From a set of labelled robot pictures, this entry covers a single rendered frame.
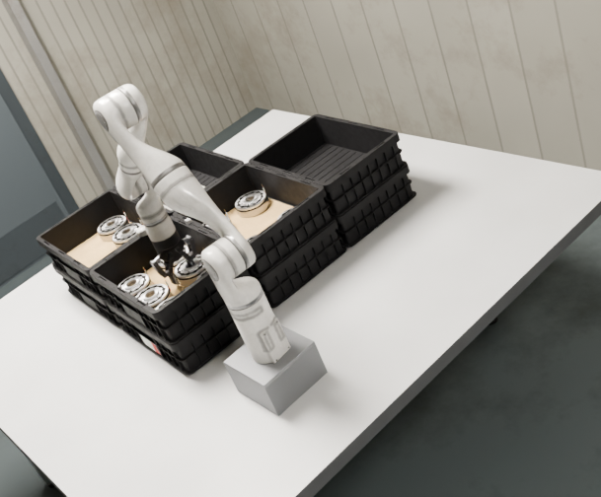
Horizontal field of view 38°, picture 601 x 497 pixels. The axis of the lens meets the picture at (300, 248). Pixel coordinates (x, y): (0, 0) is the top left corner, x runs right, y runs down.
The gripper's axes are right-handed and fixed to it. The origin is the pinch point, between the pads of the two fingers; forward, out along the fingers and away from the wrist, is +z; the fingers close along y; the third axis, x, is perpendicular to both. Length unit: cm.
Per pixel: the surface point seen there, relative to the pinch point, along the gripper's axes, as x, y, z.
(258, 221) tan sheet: 3.4, 29.0, 2.5
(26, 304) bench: 70, -31, 16
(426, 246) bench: -39, 54, 15
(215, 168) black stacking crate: 40, 39, -2
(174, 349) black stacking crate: -19.8, -17.9, 4.8
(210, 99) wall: 254, 147, 65
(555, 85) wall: 24, 185, 46
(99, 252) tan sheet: 44.9, -7.1, 2.6
